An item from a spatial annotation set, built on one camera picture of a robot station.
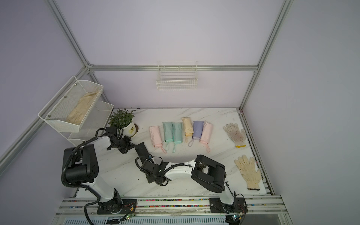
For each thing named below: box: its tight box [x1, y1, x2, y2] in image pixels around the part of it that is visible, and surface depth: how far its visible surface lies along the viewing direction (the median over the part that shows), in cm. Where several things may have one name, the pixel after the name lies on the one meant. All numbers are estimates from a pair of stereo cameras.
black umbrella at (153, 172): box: [140, 159, 168, 186], surface depth 66 cm
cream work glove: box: [233, 154, 262, 191], surface depth 88 cm
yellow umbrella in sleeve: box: [181, 117, 195, 143], surface depth 106 cm
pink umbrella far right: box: [199, 121, 213, 153], surface depth 103 cm
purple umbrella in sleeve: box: [188, 120, 204, 147], surface depth 104 cm
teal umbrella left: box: [162, 121, 173, 152], surface depth 103 cm
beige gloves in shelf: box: [65, 90, 100, 126], surface depth 81 cm
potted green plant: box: [108, 107, 137, 138], surface depth 93 cm
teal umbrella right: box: [172, 122, 183, 154], surface depth 103 cm
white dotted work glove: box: [222, 122, 247, 148], surface depth 106 cm
